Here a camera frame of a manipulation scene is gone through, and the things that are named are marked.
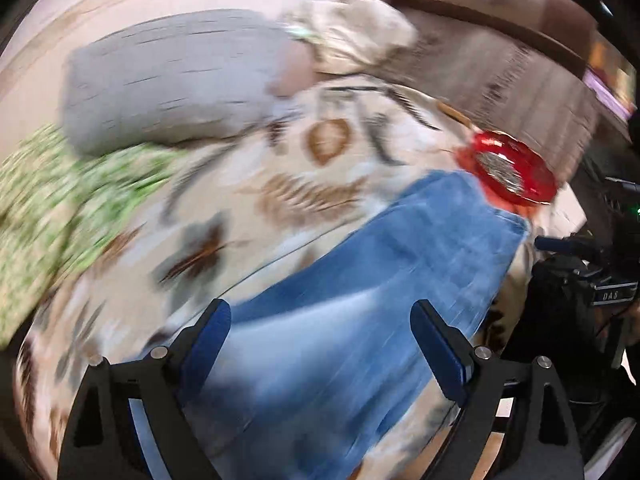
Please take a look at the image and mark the lit screen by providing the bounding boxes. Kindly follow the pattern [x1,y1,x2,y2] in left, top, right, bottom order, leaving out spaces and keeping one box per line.
[584,42,635,120]

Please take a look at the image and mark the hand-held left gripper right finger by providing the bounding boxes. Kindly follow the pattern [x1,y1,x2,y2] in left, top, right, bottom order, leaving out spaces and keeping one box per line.
[411,300,585,480]

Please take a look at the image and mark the pink pillow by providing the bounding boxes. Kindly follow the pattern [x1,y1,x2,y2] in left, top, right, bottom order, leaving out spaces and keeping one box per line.
[271,39,319,99]

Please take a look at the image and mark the red glass dish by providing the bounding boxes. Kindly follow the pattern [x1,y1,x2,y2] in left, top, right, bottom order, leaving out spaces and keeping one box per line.
[457,130,558,208]

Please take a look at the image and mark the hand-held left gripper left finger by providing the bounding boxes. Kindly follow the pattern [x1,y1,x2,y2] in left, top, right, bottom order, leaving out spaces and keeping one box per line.
[57,299,232,480]

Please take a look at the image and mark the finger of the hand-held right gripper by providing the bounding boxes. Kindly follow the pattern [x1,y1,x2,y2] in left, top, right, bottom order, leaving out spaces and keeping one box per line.
[534,236,598,263]

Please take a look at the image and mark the grey quilted pillow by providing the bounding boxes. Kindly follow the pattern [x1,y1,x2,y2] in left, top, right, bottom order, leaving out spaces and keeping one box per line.
[60,8,301,158]

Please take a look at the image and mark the blue denim pants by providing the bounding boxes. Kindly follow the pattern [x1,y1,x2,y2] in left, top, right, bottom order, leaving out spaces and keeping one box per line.
[132,170,531,480]

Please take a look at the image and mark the brown striped sofa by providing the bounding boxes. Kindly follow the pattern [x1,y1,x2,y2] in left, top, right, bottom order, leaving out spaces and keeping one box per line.
[332,0,631,186]

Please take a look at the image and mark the green checkered blanket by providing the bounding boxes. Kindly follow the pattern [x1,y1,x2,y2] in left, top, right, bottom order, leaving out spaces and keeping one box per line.
[0,125,188,346]

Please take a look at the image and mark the leaf print blanket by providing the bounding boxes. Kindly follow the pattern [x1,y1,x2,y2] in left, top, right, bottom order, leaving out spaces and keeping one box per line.
[12,72,588,480]

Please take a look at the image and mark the white crumpled cloth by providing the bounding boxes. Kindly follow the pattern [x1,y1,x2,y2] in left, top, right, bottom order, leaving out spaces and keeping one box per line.
[280,0,420,77]

